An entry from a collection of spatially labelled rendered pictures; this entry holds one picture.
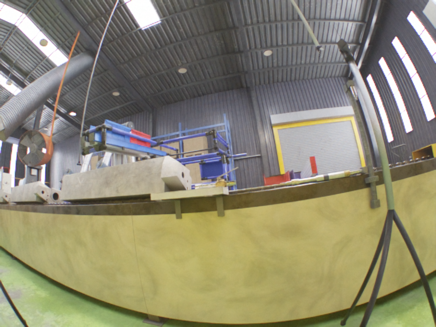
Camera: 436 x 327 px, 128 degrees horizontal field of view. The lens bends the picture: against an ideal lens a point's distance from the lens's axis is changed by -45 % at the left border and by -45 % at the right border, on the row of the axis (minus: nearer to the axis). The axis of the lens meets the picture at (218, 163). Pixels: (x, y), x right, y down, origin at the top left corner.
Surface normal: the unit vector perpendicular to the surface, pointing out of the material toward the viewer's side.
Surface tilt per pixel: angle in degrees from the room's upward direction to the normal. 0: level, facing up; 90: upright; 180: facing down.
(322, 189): 90
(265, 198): 90
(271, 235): 90
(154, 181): 80
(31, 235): 90
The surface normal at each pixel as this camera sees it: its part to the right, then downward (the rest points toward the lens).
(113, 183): -0.24, -0.33
